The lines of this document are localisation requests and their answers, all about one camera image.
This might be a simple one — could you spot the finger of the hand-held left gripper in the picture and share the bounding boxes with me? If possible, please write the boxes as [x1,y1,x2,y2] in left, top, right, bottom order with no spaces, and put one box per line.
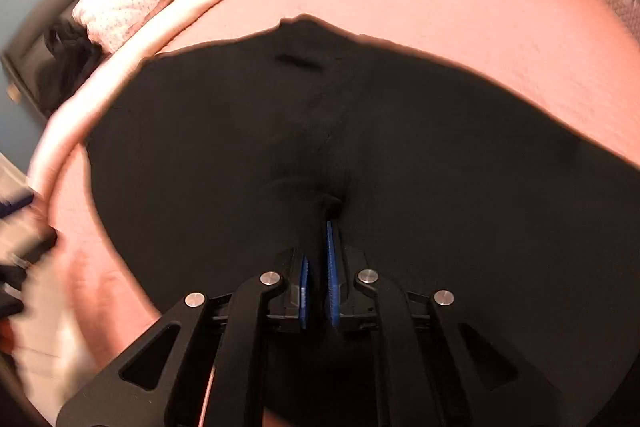
[0,187,37,220]

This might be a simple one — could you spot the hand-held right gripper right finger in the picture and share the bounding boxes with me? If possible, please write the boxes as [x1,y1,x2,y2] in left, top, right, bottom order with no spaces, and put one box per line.
[325,219,568,427]

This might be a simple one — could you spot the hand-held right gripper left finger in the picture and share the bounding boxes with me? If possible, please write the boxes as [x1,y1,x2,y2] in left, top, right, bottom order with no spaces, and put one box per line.
[56,251,314,427]

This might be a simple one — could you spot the black pants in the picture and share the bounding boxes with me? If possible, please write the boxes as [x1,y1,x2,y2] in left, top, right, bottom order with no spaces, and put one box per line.
[85,14,640,427]

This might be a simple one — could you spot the black cloth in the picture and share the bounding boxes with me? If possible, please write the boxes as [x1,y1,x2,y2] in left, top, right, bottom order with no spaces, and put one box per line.
[42,17,104,114]

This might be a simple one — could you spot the brown headboard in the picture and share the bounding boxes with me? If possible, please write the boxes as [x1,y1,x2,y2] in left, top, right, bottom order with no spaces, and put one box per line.
[0,0,78,112]

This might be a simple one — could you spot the pink blanket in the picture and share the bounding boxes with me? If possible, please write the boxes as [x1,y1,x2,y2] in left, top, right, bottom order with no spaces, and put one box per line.
[20,0,358,413]

